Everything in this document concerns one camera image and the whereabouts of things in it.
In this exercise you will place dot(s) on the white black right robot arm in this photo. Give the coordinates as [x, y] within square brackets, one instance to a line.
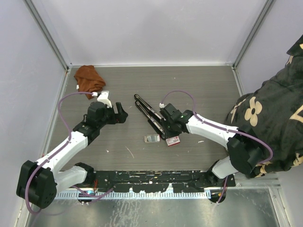
[244, 149]

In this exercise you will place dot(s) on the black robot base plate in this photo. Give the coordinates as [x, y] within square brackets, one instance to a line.
[152, 181]

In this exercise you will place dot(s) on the aluminium frame post left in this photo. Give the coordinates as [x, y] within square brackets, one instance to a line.
[46, 33]

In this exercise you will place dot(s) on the black stapler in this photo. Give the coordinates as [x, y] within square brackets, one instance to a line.
[155, 124]
[155, 114]

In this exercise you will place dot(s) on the orange-brown cloth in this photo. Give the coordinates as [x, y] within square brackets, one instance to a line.
[88, 79]

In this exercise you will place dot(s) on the black floral fleece garment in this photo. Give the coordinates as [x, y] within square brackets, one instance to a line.
[275, 113]

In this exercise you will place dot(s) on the aluminium front rail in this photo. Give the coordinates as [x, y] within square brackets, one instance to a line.
[268, 180]

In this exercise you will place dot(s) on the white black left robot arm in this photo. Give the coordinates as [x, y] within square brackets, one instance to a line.
[40, 181]

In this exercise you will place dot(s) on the aluminium frame post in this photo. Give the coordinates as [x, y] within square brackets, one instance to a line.
[253, 31]
[46, 33]

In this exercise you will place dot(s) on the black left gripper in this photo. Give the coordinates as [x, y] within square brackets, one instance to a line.
[119, 117]

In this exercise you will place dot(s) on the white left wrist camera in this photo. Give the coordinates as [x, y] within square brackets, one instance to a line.
[104, 98]

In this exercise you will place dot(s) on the aluminium frame post right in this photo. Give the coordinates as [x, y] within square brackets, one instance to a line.
[253, 31]

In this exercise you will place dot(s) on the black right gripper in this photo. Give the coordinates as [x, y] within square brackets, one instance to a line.
[168, 134]

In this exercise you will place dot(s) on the perforated cable duct strip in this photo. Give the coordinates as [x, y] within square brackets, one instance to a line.
[169, 194]

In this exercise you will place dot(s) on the red white staple box sleeve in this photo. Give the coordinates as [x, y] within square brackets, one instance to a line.
[173, 141]

